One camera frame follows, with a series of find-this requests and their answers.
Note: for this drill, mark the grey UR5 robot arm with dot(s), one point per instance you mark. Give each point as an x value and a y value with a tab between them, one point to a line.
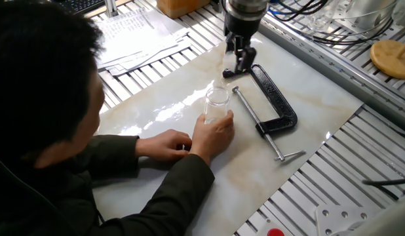
246	8

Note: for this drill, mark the clear glass jar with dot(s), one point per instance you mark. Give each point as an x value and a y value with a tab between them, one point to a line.
215	105

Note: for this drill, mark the white box red button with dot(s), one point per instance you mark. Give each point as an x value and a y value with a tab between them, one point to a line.
275	232

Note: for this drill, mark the orange wooden block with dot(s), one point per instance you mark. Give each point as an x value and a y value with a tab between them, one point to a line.
176	8

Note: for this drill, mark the left forearm dark sleeve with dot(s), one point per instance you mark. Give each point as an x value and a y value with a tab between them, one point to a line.
120	154

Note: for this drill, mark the person head black hair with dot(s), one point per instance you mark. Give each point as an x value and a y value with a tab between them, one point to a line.
38	65

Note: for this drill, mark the round wooden stand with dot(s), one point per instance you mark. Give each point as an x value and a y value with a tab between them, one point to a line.
386	62

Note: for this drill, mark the black C-clamp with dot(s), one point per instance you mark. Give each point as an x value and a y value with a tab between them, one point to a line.
281	111

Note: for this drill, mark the white paper stack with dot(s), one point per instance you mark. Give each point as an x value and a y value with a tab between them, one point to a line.
140	39

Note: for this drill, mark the right forearm dark sleeve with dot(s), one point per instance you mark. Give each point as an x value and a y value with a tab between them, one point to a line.
163	200

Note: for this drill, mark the marble pattern board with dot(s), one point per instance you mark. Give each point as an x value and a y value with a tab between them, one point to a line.
255	183

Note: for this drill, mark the person left hand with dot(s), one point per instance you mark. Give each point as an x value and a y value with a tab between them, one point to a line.
163	145

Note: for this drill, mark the dark jacket torso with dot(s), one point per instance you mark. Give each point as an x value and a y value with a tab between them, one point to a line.
32	203

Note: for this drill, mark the person right hand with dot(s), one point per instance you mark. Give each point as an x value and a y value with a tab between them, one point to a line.
212	137

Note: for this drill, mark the grey plate with holes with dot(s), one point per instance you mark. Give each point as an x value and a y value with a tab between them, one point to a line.
337	223

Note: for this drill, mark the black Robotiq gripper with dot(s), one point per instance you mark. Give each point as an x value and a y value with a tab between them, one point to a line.
240	27

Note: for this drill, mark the metal post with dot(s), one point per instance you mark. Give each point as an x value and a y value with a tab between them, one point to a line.
111	8

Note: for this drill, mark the black keyboard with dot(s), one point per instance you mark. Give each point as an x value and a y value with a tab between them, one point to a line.
81	4

